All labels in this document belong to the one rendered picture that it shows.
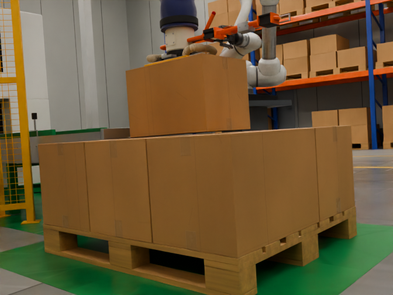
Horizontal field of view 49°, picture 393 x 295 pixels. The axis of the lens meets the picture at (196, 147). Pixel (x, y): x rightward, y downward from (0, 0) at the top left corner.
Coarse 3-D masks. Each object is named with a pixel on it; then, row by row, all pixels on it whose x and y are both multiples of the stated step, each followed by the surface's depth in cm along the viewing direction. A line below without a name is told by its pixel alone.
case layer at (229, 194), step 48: (48, 144) 208; (96, 144) 182; (144, 144) 162; (192, 144) 147; (240, 144) 140; (288, 144) 164; (336, 144) 197; (48, 192) 211; (96, 192) 184; (144, 192) 164; (192, 192) 148; (240, 192) 139; (288, 192) 163; (336, 192) 196; (144, 240) 166; (192, 240) 150; (240, 240) 139
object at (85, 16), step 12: (84, 0) 577; (84, 12) 577; (84, 24) 578; (84, 36) 580; (84, 48) 581; (84, 60) 583; (84, 72) 585; (84, 84) 587; (96, 96) 589; (96, 108) 588; (96, 120) 588
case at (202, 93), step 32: (160, 64) 238; (192, 64) 222; (224, 64) 232; (128, 96) 257; (160, 96) 239; (192, 96) 224; (224, 96) 231; (160, 128) 241; (192, 128) 225; (224, 128) 230
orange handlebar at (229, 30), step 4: (276, 16) 208; (256, 20) 214; (248, 24) 217; (252, 24) 216; (256, 24) 215; (224, 28) 227; (228, 28) 225; (232, 28) 223; (236, 28) 222; (216, 32) 230; (220, 32) 229; (224, 32) 228; (228, 32) 226; (232, 32) 227; (196, 36) 240; (200, 36) 238; (188, 40) 244; (192, 40) 242; (200, 40) 244; (164, 44) 257; (160, 48) 259; (164, 48) 258
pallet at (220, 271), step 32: (320, 224) 182; (352, 224) 208; (64, 256) 204; (96, 256) 194; (128, 256) 173; (192, 256) 150; (224, 256) 141; (256, 256) 145; (288, 256) 174; (192, 288) 151; (224, 288) 141; (256, 288) 144
